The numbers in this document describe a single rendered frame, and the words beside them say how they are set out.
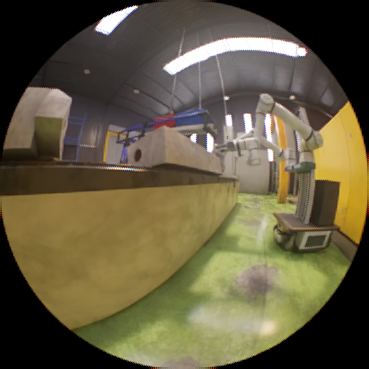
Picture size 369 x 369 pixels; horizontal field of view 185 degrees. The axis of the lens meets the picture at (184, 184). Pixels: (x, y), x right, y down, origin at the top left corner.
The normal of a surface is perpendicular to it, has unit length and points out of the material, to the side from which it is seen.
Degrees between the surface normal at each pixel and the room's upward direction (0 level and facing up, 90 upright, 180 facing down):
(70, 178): 90
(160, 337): 0
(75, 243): 90
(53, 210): 90
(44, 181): 90
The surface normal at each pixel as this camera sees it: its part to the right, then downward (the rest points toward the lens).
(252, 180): -0.55, 0.03
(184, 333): 0.05, -1.00
